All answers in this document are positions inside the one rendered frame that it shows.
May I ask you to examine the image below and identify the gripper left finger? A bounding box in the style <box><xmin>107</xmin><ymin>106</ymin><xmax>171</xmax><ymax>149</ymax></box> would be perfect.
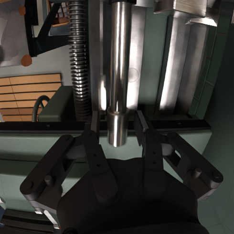
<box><xmin>20</xmin><ymin>110</ymin><xmax>118</xmax><ymax>213</ymax></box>

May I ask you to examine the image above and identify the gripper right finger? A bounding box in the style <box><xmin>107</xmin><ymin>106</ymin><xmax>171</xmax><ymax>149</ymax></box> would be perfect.
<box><xmin>133</xmin><ymin>110</ymin><xmax>224</xmax><ymax>202</ymax></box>

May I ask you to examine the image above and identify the green lathe body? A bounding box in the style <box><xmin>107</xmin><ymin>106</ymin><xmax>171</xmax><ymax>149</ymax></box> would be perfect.
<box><xmin>0</xmin><ymin>0</ymin><xmax>227</xmax><ymax>234</ymax></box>

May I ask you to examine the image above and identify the dark handwheel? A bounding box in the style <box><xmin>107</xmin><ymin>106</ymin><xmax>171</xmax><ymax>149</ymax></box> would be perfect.
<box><xmin>32</xmin><ymin>95</ymin><xmax>51</xmax><ymax>122</ymax></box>

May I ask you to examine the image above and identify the brown wooden slatted board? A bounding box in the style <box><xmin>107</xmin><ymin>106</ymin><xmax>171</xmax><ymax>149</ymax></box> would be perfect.
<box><xmin>0</xmin><ymin>73</ymin><xmax>63</xmax><ymax>122</ymax></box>

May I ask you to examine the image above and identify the steel threaded leadscrew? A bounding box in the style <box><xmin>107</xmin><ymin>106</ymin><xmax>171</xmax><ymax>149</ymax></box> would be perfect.
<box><xmin>66</xmin><ymin>0</ymin><xmax>92</xmax><ymax>122</ymax></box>

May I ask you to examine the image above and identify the shiny steel round bar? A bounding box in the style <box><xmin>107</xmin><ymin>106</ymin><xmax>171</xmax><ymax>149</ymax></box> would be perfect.
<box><xmin>106</xmin><ymin>1</ymin><xmax>133</xmax><ymax>148</ymax></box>

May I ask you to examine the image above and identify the grey sheet with orange discs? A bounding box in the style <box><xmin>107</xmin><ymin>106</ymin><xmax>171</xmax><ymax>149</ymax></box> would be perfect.
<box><xmin>0</xmin><ymin>0</ymin><xmax>33</xmax><ymax>68</ymax></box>

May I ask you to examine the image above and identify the steel block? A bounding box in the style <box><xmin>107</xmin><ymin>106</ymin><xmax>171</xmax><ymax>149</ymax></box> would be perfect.
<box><xmin>153</xmin><ymin>0</ymin><xmax>221</xmax><ymax>28</ymax></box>

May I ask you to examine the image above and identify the black collar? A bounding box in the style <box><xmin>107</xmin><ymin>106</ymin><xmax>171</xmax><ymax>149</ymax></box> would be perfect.
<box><xmin>108</xmin><ymin>0</ymin><xmax>137</xmax><ymax>5</ymax></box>

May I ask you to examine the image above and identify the black flat rail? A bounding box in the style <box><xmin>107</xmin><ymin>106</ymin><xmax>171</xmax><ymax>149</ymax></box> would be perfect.
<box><xmin>0</xmin><ymin>114</ymin><xmax>212</xmax><ymax>134</ymax></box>

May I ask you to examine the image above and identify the black metal frame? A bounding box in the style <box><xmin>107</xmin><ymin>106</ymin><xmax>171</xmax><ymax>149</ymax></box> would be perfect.
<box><xmin>24</xmin><ymin>0</ymin><xmax>71</xmax><ymax>58</ymax></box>

